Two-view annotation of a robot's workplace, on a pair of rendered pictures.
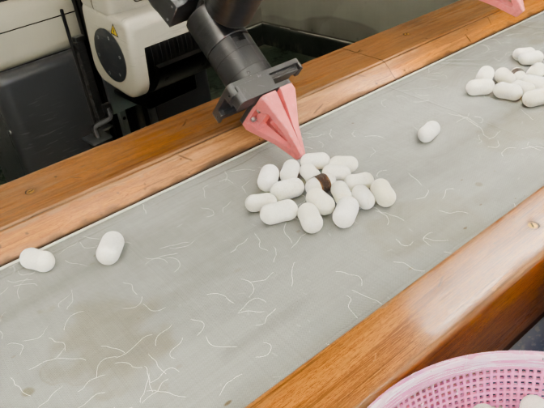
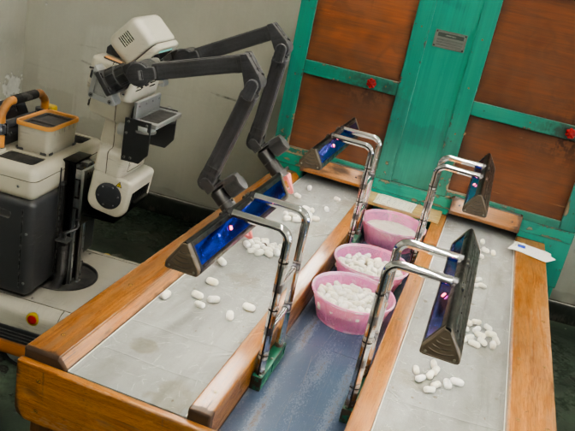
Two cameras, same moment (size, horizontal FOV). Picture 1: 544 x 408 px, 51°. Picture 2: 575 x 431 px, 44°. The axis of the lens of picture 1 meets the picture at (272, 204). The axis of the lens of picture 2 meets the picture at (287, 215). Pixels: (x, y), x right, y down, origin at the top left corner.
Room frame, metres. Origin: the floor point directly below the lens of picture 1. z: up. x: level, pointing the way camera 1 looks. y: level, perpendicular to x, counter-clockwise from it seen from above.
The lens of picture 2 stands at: (-1.23, 1.35, 1.73)
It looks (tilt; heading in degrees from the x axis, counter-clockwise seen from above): 21 degrees down; 320
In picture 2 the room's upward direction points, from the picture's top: 12 degrees clockwise
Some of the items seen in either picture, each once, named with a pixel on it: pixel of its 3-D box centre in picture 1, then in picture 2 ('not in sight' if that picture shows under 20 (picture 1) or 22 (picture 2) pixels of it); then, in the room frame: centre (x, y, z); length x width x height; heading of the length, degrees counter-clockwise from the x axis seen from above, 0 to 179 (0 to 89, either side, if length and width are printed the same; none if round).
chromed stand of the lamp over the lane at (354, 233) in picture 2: not in sight; (343, 190); (0.59, -0.46, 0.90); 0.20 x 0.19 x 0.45; 125
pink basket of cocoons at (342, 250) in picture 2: not in sight; (369, 272); (0.27, -0.36, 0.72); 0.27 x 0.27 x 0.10
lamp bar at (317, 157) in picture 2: not in sight; (334, 139); (0.66, -0.42, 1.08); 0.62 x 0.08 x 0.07; 125
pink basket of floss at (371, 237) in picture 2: not in sight; (391, 233); (0.53, -0.72, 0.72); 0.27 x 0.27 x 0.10
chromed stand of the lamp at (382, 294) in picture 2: not in sight; (405, 338); (-0.30, 0.10, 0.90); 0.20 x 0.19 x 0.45; 125
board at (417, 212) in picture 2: not in sight; (402, 206); (0.66, -0.89, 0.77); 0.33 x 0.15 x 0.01; 35
